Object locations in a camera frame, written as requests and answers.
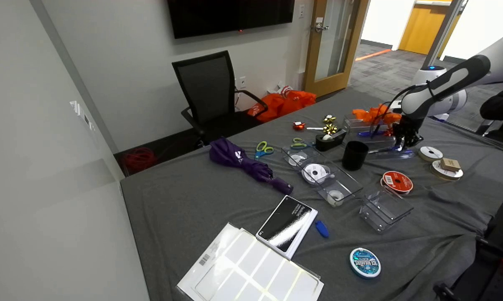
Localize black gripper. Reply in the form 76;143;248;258
393;113;427;153

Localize clear plastic marker container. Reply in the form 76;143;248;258
366;141;417;164

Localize all blue marker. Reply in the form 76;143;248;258
356;129;386;141

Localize beige round container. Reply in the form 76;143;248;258
432;158;467;181

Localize clear plastic bow container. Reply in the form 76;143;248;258
345;114;408;143

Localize long clear tape container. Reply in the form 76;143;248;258
283;146;365;210

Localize empty clear plastic container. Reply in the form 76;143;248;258
356;190;415;235

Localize white ribbon spool gold edge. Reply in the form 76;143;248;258
418;144;445;164

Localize tan paper card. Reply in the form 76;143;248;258
440;158;462;173

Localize black cup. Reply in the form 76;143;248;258
341;139;371;173

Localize white device blue light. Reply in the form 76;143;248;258
417;64;448;88

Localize black tape dispenser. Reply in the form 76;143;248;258
315;129;348;154

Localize gold gift bow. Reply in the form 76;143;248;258
321;114;343;139

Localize small white tape roll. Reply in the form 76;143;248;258
325;188;348;206

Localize person in dark clothing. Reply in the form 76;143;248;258
477;83;503;148

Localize large white ribbon spool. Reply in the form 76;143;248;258
301;163;333;188

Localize amber wooden door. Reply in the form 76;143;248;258
398;2;457;57

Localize small blue plastic cap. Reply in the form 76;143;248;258
313;218;331;241

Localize teal round ribbon spool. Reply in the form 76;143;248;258
348;246;385;280

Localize glass panel wooden door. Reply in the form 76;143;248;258
303;0;373;99

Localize orange cloth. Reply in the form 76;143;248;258
248;89;320;124

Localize blue green scissors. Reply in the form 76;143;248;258
254;139;276;159

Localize purple ribbon bundle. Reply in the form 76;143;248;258
208;138;296;196

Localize white label sheets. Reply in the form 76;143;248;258
176;223;326;301

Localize black office chair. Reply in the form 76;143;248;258
171;49;271;148

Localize black wall television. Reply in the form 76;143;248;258
166;0;298;41

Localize red cable coil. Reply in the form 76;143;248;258
122;146;163;176

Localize white wall switch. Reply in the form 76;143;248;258
67;99;96;131

